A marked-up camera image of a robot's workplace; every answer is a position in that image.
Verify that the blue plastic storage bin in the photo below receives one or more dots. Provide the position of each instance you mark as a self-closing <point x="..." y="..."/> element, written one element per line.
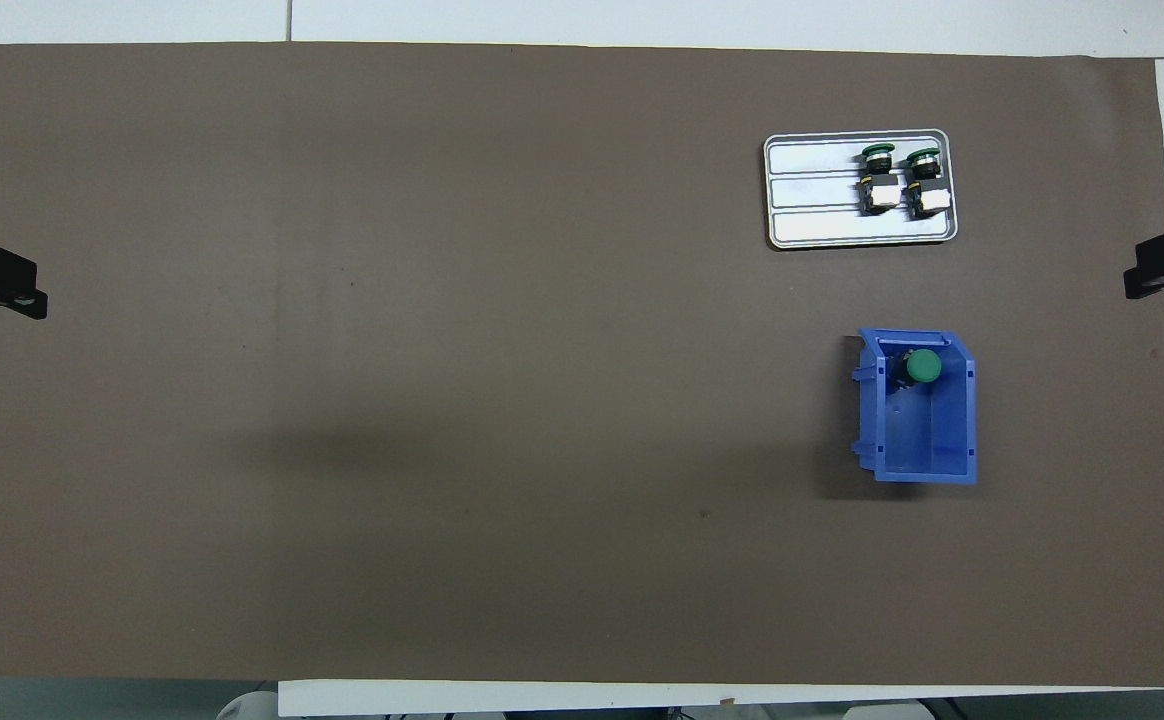
<point x="927" y="440"/>

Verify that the green mushroom push button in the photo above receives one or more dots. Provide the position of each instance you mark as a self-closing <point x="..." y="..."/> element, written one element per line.
<point x="924" y="366"/>
<point x="930" y="198"/>
<point x="880" y="195"/>

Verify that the brown paper table mat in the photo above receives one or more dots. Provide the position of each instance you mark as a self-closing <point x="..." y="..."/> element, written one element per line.
<point x="442" y="350"/>

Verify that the silver metal tray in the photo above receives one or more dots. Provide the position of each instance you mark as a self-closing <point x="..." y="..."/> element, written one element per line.
<point x="812" y="225"/>

